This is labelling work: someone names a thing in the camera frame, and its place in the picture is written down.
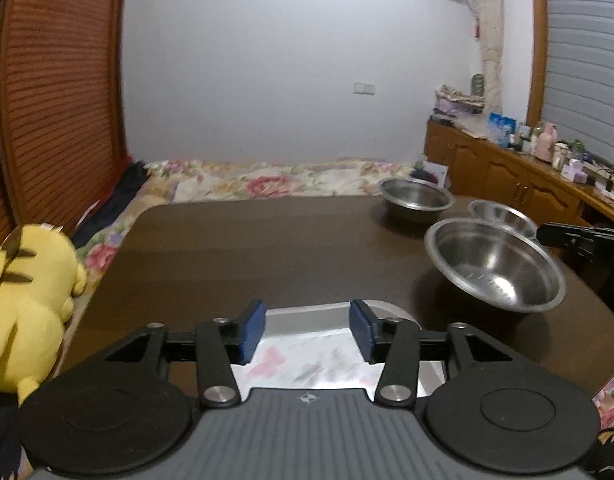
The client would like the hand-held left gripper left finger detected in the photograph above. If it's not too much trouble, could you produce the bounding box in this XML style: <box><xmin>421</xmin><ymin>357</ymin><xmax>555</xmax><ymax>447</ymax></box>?
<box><xmin>62</xmin><ymin>299</ymin><xmax>266</xmax><ymax>408</ymax></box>

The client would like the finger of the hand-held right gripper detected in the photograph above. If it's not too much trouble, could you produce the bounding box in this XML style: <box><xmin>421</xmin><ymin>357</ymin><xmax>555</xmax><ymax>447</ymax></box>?
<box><xmin>537</xmin><ymin>223</ymin><xmax>614</xmax><ymax>261</ymax></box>

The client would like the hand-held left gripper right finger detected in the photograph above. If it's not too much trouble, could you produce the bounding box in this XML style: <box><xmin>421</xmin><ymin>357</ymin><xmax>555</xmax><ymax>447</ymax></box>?
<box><xmin>349</xmin><ymin>299</ymin><xmax>552</xmax><ymax>408</ymax></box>

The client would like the large floral square plate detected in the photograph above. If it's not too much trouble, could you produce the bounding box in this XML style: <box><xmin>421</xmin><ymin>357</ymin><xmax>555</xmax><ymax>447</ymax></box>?
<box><xmin>232</xmin><ymin>300</ymin><xmax>450</xmax><ymax>401</ymax></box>

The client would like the small steel bowl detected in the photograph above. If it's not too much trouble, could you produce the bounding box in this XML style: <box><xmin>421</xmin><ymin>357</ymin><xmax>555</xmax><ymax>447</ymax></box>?
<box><xmin>468</xmin><ymin>199</ymin><xmax>540</xmax><ymax>238</ymax></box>

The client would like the large steel bowl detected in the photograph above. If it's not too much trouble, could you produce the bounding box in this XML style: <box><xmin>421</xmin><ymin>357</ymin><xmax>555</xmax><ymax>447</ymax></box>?
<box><xmin>423</xmin><ymin>218</ymin><xmax>566</xmax><ymax>314</ymax></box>

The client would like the medium steel bowl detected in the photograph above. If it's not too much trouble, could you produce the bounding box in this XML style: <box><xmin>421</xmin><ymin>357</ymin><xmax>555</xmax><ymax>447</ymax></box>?
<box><xmin>378</xmin><ymin>177</ymin><xmax>455</xmax><ymax>226</ymax></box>

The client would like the pink bottle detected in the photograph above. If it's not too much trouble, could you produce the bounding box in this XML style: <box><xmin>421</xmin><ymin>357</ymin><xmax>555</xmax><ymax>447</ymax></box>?
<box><xmin>537</xmin><ymin>122</ymin><xmax>559</xmax><ymax>162</ymax></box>

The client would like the wooden cabinet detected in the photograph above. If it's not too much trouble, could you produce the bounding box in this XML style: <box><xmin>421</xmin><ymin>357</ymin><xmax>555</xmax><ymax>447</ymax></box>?
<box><xmin>425</xmin><ymin>117</ymin><xmax>614</xmax><ymax>226</ymax></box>

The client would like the blue printed box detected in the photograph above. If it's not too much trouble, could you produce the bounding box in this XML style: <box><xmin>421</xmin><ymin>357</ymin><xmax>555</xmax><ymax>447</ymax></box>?
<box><xmin>488</xmin><ymin>112</ymin><xmax>518</xmax><ymax>143</ymax></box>

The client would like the white paper bag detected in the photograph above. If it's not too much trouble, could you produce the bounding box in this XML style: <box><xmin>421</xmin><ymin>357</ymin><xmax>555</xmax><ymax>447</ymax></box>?
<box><xmin>422</xmin><ymin>160</ymin><xmax>450</xmax><ymax>188</ymax></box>

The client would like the floral bedspread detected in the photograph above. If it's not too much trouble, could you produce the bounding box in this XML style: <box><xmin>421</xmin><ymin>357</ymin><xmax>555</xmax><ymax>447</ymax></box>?
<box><xmin>72</xmin><ymin>157</ymin><xmax>428</xmax><ymax>291</ymax></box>

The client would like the dark blue garment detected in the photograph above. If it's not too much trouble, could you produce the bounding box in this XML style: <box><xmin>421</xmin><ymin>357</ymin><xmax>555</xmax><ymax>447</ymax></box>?
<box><xmin>412</xmin><ymin>157</ymin><xmax>440</xmax><ymax>181</ymax></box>

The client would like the folded cloth pile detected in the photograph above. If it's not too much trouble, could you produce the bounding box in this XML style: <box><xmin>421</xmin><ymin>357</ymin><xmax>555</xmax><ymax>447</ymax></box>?
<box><xmin>434</xmin><ymin>85</ymin><xmax>485</xmax><ymax>121</ymax></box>

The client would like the grey window blind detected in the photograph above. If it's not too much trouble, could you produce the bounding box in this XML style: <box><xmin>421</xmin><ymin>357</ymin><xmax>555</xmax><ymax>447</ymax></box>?
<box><xmin>539</xmin><ymin>0</ymin><xmax>614</xmax><ymax>161</ymax></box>

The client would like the dark clothing pile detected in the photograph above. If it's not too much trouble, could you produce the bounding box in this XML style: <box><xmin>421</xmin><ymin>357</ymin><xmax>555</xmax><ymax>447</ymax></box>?
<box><xmin>70</xmin><ymin>160</ymin><xmax>150</xmax><ymax>248</ymax></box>

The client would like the cream patterned curtain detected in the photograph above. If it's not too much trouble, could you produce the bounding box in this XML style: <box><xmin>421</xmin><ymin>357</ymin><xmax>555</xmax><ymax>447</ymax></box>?
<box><xmin>469</xmin><ymin>0</ymin><xmax>505</xmax><ymax>111</ymax></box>

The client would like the yellow plush toy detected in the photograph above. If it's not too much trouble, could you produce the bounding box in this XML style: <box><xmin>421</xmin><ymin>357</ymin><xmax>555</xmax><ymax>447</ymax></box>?
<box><xmin>0</xmin><ymin>222</ymin><xmax>88</xmax><ymax>406</ymax></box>

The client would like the wooden louvered wardrobe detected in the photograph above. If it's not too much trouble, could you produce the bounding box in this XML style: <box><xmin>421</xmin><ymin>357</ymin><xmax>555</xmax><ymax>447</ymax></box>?
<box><xmin>0</xmin><ymin>0</ymin><xmax>130</xmax><ymax>241</ymax></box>

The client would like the wooden window frame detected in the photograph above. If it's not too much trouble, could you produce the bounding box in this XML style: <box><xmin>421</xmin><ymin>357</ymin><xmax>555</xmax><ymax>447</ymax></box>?
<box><xmin>527</xmin><ymin>0</ymin><xmax>548</xmax><ymax>126</ymax></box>

